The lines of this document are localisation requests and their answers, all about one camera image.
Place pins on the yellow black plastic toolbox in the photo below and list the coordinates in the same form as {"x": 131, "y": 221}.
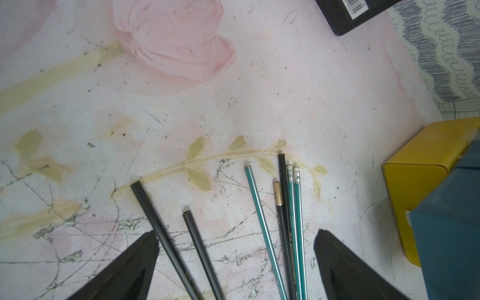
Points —
{"x": 344, "y": 16}

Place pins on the yellow bottom drawer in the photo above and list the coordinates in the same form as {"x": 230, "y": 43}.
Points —
{"x": 414, "y": 171}

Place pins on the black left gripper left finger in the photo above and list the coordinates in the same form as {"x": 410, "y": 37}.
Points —
{"x": 128, "y": 277}

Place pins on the black pencil gold cap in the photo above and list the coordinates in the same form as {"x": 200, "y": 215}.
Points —
{"x": 283, "y": 227}

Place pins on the black pencil plain end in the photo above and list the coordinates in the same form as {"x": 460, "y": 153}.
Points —
{"x": 283, "y": 180}

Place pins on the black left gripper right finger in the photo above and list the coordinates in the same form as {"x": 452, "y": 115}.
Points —
{"x": 345, "y": 276}

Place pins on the black pencil gold end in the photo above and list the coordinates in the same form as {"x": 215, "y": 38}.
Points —
{"x": 162, "y": 235}

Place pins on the teal drawer cabinet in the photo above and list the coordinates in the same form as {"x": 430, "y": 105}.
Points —
{"x": 446, "y": 229}

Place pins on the black pencil left pair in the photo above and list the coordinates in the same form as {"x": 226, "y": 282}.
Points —
{"x": 203, "y": 255}

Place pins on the green striped pencil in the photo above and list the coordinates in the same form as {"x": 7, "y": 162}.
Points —
{"x": 292, "y": 215}
{"x": 300, "y": 245}

